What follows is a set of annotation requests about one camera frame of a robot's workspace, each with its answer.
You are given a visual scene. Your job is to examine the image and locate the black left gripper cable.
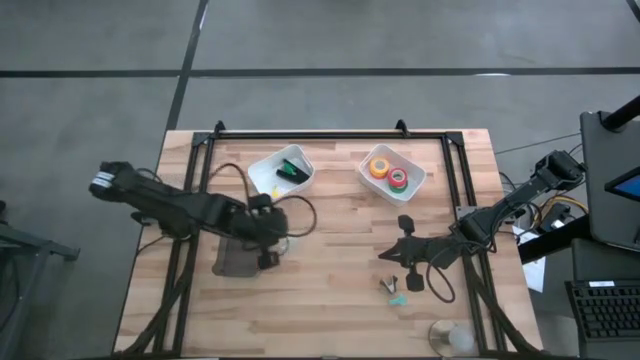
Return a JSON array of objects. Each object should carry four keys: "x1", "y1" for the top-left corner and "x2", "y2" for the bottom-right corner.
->
[{"x1": 209, "y1": 162, "x2": 319, "y2": 239}]

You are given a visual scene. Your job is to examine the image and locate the thin grey cable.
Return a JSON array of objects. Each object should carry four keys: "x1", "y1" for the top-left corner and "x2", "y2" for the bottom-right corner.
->
[{"x1": 494, "y1": 131, "x2": 584, "y2": 156}]

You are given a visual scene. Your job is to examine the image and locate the blue lit screen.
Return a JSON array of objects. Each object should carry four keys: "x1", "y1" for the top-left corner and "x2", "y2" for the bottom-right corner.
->
[{"x1": 603, "y1": 167, "x2": 640, "y2": 204}]

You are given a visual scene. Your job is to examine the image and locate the grey cart panel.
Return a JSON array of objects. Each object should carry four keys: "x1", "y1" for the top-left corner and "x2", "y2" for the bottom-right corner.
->
[{"x1": 579, "y1": 110, "x2": 640, "y2": 254}]

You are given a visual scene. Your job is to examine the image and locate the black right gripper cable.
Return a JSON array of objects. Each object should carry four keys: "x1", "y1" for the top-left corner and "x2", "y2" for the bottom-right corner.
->
[{"x1": 424, "y1": 244, "x2": 457, "y2": 305}]

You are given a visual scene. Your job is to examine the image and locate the white paper sheet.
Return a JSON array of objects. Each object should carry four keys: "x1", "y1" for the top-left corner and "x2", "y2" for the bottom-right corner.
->
[{"x1": 510, "y1": 224, "x2": 547, "y2": 295}]

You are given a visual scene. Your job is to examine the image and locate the yellow cable bundle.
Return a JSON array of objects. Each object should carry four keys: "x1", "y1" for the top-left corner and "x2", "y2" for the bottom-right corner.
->
[{"x1": 534, "y1": 193, "x2": 591, "y2": 227}]

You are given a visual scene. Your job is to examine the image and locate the grey metal stand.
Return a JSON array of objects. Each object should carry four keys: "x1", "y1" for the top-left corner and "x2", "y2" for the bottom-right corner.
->
[{"x1": 0, "y1": 199, "x2": 81, "y2": 360}]

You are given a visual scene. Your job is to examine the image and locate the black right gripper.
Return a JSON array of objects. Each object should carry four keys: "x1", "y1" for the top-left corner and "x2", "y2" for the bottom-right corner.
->
[{"x1": 378, "y1": 214, "x2": 456, "y2": 292}]

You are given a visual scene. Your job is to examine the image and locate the black power adapter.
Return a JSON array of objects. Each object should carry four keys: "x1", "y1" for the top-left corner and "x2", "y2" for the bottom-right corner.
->
[{"x1": 543, "y1": 203, "x2": 574, "y2": 232}]

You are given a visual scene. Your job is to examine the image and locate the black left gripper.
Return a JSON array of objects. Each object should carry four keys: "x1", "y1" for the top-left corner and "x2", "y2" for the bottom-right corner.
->
[{"x1": 233, "y1": 193, "x2": 290, "y2": 270}]

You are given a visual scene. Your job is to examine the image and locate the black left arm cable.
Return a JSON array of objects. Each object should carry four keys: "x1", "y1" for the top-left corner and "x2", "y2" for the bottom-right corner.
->
[{"x1": 134, "y1": 167, "x2": 164, "y2": 184}]

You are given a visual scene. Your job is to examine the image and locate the grey laptop black keyboard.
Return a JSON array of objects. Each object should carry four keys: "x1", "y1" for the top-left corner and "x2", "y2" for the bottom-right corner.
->
[{"x1": 564, "y1": 278, "x2": 640, "y2": 360}]

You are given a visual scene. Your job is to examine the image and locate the white plastic bin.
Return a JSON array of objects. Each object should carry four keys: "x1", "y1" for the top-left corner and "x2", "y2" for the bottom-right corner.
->
[
  {"x1": 357, "y1": 143, "x2": 428, "y2": 208},
  {"x1": 245, "y1": 143, "x2": 315, "y2": 207}
]

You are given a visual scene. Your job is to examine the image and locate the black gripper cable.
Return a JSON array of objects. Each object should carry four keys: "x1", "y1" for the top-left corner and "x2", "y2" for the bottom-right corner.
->
[
  {"x1": 424, "y1": 244, "x2": 457, "y2": 305},
  {"x1": 209, "y1": 162, "x2": 319, "y2": 239}
]

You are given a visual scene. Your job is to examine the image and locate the grey translucent plastic bin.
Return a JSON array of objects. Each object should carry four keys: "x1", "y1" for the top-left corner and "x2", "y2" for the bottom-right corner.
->
[{"x1": 211, "y1": 234, "x2": 266, "y2": 279}]

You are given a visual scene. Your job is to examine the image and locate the black aluminium frame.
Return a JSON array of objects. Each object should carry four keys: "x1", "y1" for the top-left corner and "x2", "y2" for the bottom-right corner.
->
[{"x1": 112, "y1": 119, "x2": 546, "y2": 360}]

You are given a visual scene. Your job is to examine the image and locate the silver binder clip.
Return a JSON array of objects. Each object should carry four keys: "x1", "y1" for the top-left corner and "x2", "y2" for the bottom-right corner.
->
[{"x1": 378, "y1": 274, "x2": 400, "y2": 295}]

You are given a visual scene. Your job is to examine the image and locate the white round bulb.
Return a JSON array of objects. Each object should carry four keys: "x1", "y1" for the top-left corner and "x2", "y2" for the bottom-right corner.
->
[{"x1": 447, "y1": 326, "x2": 476, "y2": 354}]

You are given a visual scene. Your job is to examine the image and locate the black pole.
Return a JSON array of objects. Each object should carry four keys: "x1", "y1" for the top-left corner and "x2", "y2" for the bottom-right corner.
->
[{"x1": 598, "y1": 95, "x2": 640, "y2": 133}]

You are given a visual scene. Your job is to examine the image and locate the black beam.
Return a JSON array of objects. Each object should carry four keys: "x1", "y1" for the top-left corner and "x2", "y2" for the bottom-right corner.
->
[{"x1": 517, "y1": 213, "x2": 592, "y2": 266}]

